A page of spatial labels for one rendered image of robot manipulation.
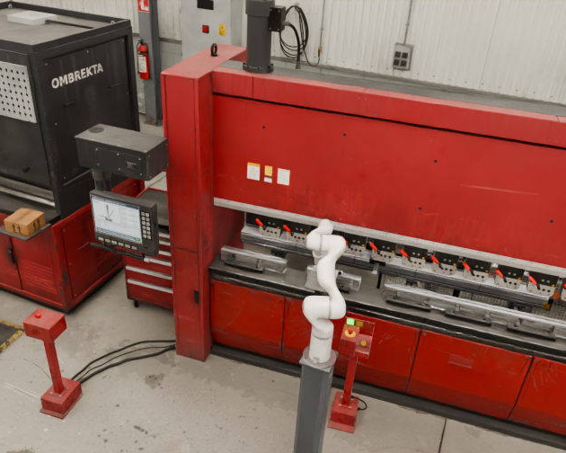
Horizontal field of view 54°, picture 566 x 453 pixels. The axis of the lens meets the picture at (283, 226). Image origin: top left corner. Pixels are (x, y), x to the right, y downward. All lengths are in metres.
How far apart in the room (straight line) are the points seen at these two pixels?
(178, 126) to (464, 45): 4.60
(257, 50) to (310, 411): 2.19
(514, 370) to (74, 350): 3.33
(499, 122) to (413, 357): 1.75
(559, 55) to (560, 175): 3.99
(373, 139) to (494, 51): 4.12
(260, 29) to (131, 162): 1.10
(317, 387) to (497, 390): 1.46
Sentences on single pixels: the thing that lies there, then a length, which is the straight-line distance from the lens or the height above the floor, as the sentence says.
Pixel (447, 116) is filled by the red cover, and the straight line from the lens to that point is 3.33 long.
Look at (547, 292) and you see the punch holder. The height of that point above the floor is 1.21.
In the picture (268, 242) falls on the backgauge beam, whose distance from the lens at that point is 4.30.
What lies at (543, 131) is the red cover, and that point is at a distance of 3.38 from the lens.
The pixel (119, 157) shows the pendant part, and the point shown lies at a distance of 3.44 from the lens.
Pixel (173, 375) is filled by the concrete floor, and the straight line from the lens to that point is 4.56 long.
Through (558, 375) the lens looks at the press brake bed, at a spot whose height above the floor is 0.66.
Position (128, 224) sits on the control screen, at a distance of 3.61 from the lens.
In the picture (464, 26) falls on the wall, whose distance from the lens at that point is 7.36.
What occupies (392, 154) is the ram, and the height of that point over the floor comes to 1.95.
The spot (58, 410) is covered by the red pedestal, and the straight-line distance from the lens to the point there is 4.43.
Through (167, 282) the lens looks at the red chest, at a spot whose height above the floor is 0.41.
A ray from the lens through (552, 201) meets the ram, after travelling 3.57.
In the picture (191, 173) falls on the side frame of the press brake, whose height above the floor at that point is 1.66.
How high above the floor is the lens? 3.27
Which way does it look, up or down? 31 degrees down
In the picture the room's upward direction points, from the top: 4 degrees clockwise
